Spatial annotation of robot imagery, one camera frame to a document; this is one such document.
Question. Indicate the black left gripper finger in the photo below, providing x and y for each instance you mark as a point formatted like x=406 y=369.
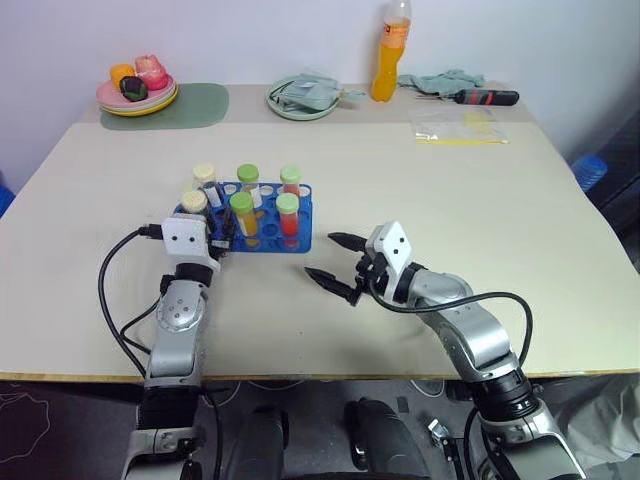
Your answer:
x=229 y=225

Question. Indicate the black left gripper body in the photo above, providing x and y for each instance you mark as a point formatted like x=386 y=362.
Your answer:
x=222 y=247

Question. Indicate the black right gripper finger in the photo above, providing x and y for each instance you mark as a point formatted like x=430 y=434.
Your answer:
x=332 y=284
x=350 y=241

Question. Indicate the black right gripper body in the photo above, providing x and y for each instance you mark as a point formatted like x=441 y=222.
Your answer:
x=367 y=274

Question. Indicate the orange tube green cap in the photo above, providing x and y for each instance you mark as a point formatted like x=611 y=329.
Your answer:
x=246 y=220

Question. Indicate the dark tube beige cap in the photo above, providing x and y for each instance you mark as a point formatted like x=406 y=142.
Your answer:
x=194 y=201
x=203 y=172

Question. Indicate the red tube light green cap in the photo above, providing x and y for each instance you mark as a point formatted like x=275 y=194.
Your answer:
x=288 y=222
x=291 y=175

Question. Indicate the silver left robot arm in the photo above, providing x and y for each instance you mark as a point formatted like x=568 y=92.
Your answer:
x=175 y=320

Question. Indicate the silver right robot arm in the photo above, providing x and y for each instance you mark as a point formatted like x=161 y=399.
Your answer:
x=475 y=335

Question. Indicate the blue test tube rack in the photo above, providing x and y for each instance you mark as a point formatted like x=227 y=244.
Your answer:
x=270 y=247

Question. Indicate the white tube green cap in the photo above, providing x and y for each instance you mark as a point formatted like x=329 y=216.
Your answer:
x=248 y=173

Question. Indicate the green placemat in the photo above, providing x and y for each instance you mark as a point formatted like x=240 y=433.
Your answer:
x=200 y=107

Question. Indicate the pale green plate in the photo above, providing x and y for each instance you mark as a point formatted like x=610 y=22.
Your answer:
x=300 y=115

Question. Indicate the yellow plate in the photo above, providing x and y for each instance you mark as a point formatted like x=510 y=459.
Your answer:
x=150 y=112

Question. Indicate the stack of coloured plates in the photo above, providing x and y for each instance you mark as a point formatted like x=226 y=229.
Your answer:
x=165 y=100

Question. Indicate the pale green fabric pouch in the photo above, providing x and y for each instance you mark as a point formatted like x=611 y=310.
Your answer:
x=310 y=92

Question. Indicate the clear plastic zip bag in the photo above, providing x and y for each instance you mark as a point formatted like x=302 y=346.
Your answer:
x=460 y=127

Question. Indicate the pink toy food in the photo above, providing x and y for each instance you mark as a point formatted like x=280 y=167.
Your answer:
x=160 y=81

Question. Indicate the large dark rounded shape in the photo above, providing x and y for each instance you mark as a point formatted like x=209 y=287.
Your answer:
x=385 y=440

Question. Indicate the black and green toy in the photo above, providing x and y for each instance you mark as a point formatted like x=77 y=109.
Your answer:
x=132 y=89

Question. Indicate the orange soda bottle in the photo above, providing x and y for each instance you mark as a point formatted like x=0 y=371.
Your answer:
x=387 y=75

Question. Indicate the small dark rounded shape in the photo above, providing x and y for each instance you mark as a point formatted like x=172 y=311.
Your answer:
x=267 y=445

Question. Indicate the metal clip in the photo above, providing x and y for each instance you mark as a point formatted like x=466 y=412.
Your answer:
x=440 y=432

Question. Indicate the pink plate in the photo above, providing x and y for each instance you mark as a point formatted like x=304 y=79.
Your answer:
x=107 y=95

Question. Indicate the crumpled green cloth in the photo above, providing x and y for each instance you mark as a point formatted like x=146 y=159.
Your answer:
x=435 y=82

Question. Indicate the orange toy fruit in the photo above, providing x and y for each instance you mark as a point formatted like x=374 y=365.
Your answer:
x=120 y=72

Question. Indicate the black and red screwdriver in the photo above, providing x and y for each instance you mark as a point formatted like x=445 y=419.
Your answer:
x=490 y=97

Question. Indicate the blue plastic object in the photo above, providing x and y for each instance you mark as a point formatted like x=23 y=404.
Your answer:
x=4 y=200

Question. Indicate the blue ribbed stool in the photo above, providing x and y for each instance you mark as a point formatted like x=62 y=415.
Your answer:
x=590 y=172

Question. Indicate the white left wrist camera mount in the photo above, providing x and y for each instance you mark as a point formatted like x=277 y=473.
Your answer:
x=185 y=240

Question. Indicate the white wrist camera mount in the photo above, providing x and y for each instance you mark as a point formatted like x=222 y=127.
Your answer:
x=395 y=247
x=185 y=240

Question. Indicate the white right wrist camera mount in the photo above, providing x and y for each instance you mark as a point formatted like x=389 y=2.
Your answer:
x=395 y=247

